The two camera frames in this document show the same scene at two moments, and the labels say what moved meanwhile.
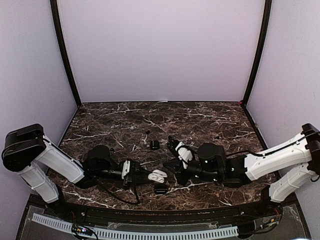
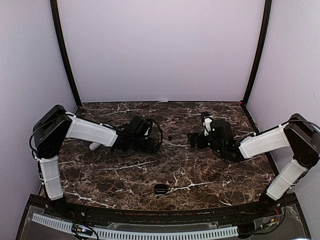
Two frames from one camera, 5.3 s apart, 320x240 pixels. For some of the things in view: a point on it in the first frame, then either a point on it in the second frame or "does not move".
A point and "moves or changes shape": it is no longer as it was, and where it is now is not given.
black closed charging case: (160, 188) does not move
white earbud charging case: (157, 175) moves or changes shape
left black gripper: (137, 169) -> (148, 148)
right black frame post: (263, 44) does not move
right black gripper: (176, 165) -> (193, 140)
